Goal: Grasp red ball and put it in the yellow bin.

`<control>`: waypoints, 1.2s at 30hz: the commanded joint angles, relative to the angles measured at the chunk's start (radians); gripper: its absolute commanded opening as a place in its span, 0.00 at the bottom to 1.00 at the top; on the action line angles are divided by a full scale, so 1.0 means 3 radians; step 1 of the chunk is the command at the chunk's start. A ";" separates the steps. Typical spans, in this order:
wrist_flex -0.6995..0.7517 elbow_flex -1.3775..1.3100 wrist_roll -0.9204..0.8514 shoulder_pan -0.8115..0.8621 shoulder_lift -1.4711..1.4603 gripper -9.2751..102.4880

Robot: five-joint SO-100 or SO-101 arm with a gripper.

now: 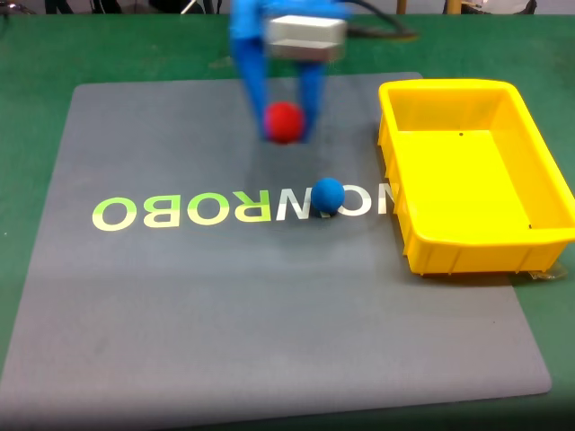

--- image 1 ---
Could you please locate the red ball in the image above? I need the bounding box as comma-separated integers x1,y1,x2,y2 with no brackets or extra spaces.
264,101,306,145

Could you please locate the blue ball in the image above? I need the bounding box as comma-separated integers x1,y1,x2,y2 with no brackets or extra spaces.
311,177,347,213

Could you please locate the yellow plastic bin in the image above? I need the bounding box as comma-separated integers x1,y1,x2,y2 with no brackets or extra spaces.
376,78,575,277

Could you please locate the grey mat with lettering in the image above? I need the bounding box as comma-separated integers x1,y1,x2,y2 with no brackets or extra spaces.
0,71,553,430

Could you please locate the clear tape piece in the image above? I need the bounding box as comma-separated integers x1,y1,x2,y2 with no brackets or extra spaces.
528,263,568,283

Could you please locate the silver camera box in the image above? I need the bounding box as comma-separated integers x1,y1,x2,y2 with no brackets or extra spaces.
265,14,349,64

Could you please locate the black cable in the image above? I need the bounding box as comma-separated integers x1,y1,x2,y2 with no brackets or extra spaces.
344,0,420,45

